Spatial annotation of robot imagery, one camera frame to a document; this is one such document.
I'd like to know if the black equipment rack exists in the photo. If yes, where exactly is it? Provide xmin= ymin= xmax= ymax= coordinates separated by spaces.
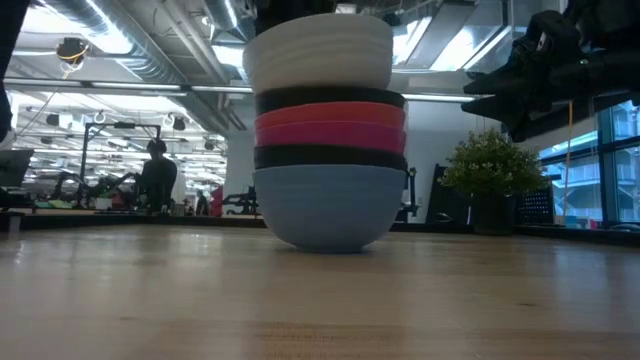
xmin=394 ymin=166 xmax=420 ymax=224

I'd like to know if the black pegboard stand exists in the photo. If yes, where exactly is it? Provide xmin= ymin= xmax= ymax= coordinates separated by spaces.
xmin=514 ymin=186 xmax=557 ymax=227

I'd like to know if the pink bowl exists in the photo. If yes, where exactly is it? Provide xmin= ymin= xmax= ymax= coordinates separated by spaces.
xmin=254 ymin=120 xmax=408 ymax=155

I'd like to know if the black table edge rail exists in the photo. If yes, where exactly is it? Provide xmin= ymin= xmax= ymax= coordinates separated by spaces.
xmin=0 ymin=209 xmax=640 ymax=247

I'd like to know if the hanging yellow cable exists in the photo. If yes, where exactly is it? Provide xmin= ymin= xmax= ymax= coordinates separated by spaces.
xmin=564 ymin=98 xmax=575 ymax=217

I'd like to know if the long ceiling light strip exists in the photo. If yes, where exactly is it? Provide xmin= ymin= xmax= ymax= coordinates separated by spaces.
xmin=0 ymin=77 xmax=476 ymax=104

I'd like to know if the white bowl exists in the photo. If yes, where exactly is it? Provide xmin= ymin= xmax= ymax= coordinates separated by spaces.
xmin=242 ymin=12 xmax=395 ymax=96

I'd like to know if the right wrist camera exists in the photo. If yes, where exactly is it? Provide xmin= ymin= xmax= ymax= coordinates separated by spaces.
xmin=519 ymin=9 xmax=585 ymax=56

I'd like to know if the light blue bowl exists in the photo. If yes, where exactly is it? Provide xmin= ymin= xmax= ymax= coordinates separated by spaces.
xmin=251 ymin=164 xmax=409 ymax=255

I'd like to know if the potted green plant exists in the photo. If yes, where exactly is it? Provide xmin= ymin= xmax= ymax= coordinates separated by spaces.
xmin=437 ymin=126 xmax=547 ymax=237

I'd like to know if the black panel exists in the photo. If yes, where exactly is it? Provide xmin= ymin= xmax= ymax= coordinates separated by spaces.
xmin=424 ymin=163 xmax=472 ymax=225

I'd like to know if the yellow black ceiling reel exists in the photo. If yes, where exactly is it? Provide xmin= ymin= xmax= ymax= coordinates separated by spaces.
xmin=55 ymin=36 xmax=92 ymax=64

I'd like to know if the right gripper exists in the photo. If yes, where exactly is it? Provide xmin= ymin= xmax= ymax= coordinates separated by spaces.
xmin=461 ymin=47 xmax=640 ymax=145

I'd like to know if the orange-red bowl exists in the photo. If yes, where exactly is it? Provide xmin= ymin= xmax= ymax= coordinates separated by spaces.
xmin=254 ymin=100 xmax=407 ymax=131

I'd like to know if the person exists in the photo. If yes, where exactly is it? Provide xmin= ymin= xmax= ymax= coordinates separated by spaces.
xmin=133 ymin=138 xmax=179 ymax=215

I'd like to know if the silver ceiling duct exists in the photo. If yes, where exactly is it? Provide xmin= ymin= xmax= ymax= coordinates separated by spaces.
xmin=44 ymin=0 xmax=251 ymax=132

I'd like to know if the dark monitor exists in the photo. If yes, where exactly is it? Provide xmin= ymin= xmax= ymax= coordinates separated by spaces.
xmin=0 ymin=148 xmax=36 ymax=209

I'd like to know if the black bowl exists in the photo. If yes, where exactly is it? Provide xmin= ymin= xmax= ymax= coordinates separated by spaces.
xmin=252 ymin=144 xmax=409 ymax=172
xmin=254 ymin=85 xmax=407 ymax=117

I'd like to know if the black frame rig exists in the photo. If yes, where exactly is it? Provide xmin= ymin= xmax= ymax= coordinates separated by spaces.
xmin=77 ymin=121 xmax=163 ymax=211

